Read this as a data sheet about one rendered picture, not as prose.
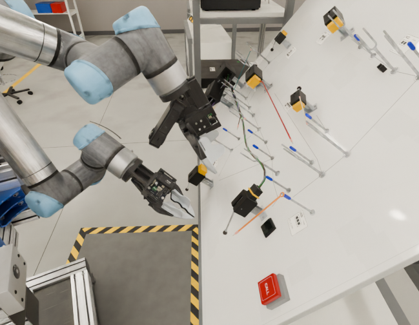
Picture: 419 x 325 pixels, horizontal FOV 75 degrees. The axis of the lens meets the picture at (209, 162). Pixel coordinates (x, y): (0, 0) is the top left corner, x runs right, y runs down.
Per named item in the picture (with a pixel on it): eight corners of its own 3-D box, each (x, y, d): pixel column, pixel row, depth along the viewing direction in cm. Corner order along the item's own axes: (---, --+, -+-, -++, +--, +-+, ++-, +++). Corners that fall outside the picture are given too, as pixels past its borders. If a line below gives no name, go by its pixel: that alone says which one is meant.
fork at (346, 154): (352, 154, 62) (312, 122, 56) (345, 159, 63) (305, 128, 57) (348, 149, 64) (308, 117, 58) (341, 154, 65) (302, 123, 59)
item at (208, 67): (198, 89, 159) (197, 78, 155) (197, 69, 187) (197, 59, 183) (254, 88, 160) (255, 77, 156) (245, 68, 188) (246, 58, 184)
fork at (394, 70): (392, 75, 63) (357, 36, 58) (388, 73, 65) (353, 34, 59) (400, 68, 62) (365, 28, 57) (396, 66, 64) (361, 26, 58)
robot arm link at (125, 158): (107, 173, 72) (127, 151, 76) (121, 184, 73) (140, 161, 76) (106, 165, 66) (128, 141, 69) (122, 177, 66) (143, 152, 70)
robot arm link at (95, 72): (75, 95, 55) (119, 65, 58) (99, 114, 48) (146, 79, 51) (48, 59, 49) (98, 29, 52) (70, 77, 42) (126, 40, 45)
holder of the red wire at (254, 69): (272, 71, 117) (254, 55, 113) (274, 88, 108) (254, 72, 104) (263, 78, 120) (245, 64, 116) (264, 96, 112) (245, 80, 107)
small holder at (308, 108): (315, 91, 85) (299, 77, 82) (317, 111, 79) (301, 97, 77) (303, 100, 88) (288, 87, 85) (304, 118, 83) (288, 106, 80)
